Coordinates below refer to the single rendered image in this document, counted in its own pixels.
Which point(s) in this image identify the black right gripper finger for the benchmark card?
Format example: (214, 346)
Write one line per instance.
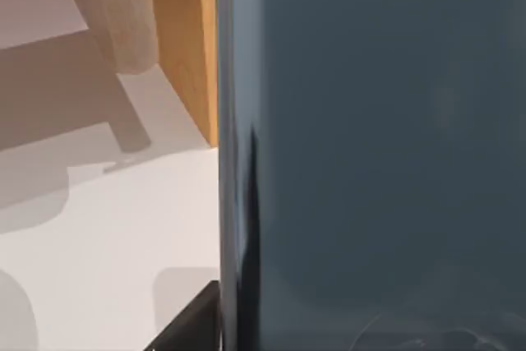
(196, 322)

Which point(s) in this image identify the dark grey-blue bottle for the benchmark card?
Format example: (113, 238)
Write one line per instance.
(370, 153)

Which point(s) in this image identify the wooden cabinet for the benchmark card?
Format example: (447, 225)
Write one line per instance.
(187, 51)

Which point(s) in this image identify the pale wooden drawer front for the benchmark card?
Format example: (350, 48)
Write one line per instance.
(111, 10)

